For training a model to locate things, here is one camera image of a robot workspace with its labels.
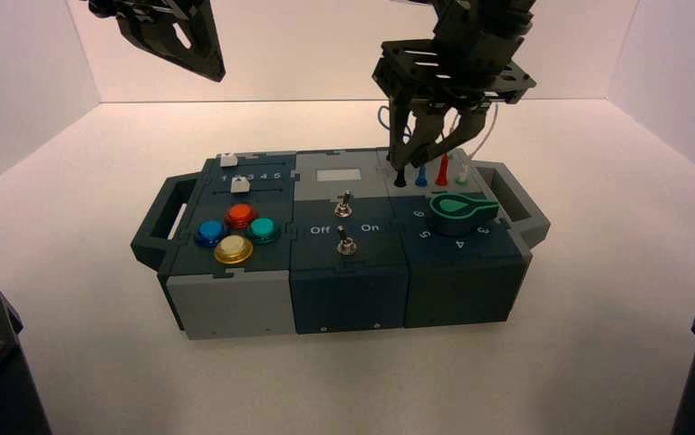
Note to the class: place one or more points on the green rotary pointer knob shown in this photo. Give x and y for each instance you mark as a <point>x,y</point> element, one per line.
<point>461,217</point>

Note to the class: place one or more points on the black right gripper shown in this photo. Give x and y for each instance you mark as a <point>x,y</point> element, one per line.
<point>461,54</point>

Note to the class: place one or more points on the yellow round push button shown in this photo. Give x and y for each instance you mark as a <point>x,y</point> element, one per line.
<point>232,249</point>

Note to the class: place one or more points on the blue round push button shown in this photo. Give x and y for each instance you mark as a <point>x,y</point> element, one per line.
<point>211,232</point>

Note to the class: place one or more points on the green round push button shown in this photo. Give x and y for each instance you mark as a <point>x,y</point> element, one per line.
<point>262,230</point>

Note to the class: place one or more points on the small white slider block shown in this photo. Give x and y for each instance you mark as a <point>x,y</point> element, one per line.
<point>239,185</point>
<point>227,160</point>

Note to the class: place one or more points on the metal toggle switch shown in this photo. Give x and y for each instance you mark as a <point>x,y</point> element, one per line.
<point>342,208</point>
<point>345,245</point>

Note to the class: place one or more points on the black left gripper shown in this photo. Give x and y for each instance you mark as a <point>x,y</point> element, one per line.
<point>131,7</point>

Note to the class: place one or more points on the red round push button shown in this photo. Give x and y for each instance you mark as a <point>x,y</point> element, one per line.
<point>240,215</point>

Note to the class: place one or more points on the grey and dark green task box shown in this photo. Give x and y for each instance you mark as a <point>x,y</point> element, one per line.
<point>233,306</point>

